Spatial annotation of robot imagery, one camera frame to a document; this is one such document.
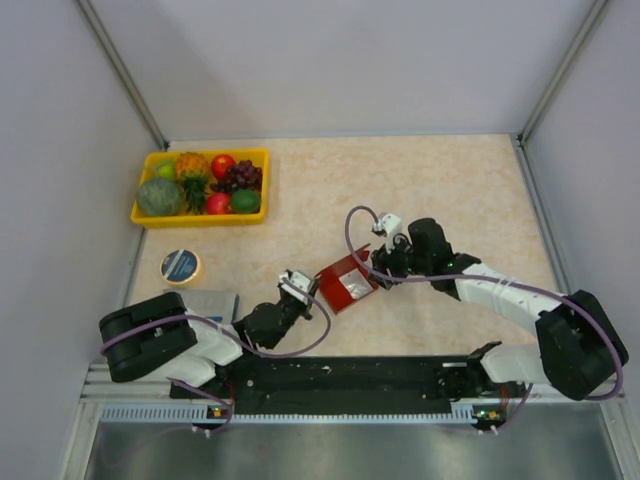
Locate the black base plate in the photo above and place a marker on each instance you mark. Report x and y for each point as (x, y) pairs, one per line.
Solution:
(355, 385)

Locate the green lime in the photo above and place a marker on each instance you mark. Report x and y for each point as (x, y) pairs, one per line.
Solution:
(245, 201)

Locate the red apple bottom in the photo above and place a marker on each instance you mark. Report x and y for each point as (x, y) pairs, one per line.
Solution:
(219, 204)

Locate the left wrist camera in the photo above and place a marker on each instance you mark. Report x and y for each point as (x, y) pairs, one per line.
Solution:
(298, 285)

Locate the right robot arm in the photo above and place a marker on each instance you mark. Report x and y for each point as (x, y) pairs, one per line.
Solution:
(576, 348)

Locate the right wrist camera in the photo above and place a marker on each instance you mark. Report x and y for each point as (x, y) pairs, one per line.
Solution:
(388, 226)

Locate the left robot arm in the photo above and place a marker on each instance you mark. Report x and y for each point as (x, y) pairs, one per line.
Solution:
(162, 338)

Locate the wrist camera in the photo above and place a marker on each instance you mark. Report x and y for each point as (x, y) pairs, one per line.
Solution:
(388, 226)
(298, 285)

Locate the grey cable duct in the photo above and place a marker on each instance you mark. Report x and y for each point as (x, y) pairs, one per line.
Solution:
(205, 415)

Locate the red apple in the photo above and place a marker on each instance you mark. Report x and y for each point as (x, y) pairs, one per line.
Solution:
(221, 164)
(219, 204)

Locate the red apple top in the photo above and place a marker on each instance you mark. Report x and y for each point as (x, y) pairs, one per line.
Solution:
(221, 164)

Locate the orange pineapple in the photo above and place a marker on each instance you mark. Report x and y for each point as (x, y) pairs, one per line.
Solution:
(192, 171)

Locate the small clear plastic bag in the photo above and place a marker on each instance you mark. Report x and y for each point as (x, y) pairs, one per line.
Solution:
(357, 287)

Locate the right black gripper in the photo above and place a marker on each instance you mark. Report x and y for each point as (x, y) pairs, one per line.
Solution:
(383, 260)

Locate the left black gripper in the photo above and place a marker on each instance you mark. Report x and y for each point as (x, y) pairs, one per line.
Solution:
(305, 307)

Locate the red paper box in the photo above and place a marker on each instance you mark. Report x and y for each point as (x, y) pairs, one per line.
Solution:
(331, 284)

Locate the green melon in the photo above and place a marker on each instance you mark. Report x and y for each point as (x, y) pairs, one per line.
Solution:
(159, 197)

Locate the green apple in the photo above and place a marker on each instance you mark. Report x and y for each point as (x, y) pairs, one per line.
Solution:
(166, 169)

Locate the purple grapes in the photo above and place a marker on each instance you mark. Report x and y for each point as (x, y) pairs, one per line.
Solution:
(243, 175)

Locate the yellow plastic tray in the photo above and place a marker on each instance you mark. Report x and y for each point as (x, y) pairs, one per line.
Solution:
(258, 156)

